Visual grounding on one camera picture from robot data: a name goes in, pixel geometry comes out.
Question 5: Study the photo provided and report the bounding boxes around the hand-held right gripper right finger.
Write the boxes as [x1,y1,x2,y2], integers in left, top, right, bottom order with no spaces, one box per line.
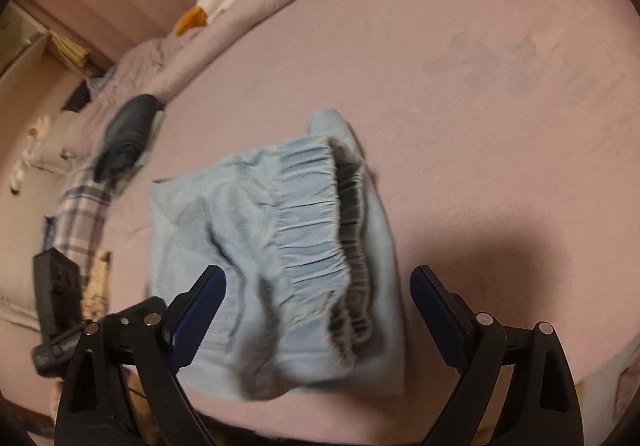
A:
[409,265,585,446]

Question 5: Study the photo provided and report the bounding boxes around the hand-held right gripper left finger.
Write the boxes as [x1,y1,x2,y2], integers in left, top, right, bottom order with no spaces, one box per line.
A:
[54,265,227,446]

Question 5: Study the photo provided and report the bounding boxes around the light blue strawberry print pants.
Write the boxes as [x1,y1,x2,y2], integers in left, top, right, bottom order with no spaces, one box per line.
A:
[149,109,406,402]

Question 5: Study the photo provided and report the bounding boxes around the plaid cloth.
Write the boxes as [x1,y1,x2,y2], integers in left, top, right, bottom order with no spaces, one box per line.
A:
[42,166,113,277]

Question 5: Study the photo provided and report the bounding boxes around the white fluffy cloth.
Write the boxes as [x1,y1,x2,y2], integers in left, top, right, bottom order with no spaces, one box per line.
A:
[10,116,53,191]

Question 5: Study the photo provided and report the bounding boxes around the dark cloth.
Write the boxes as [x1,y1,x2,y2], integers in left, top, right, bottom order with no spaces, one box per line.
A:
[95,94,163,184]

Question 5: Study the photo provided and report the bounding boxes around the beige shelf unit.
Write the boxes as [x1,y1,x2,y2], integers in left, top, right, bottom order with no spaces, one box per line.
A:
[0,0,108,127]

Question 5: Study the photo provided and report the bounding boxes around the bed with pink sheet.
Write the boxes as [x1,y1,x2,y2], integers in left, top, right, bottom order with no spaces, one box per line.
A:
[50,0,640,446]

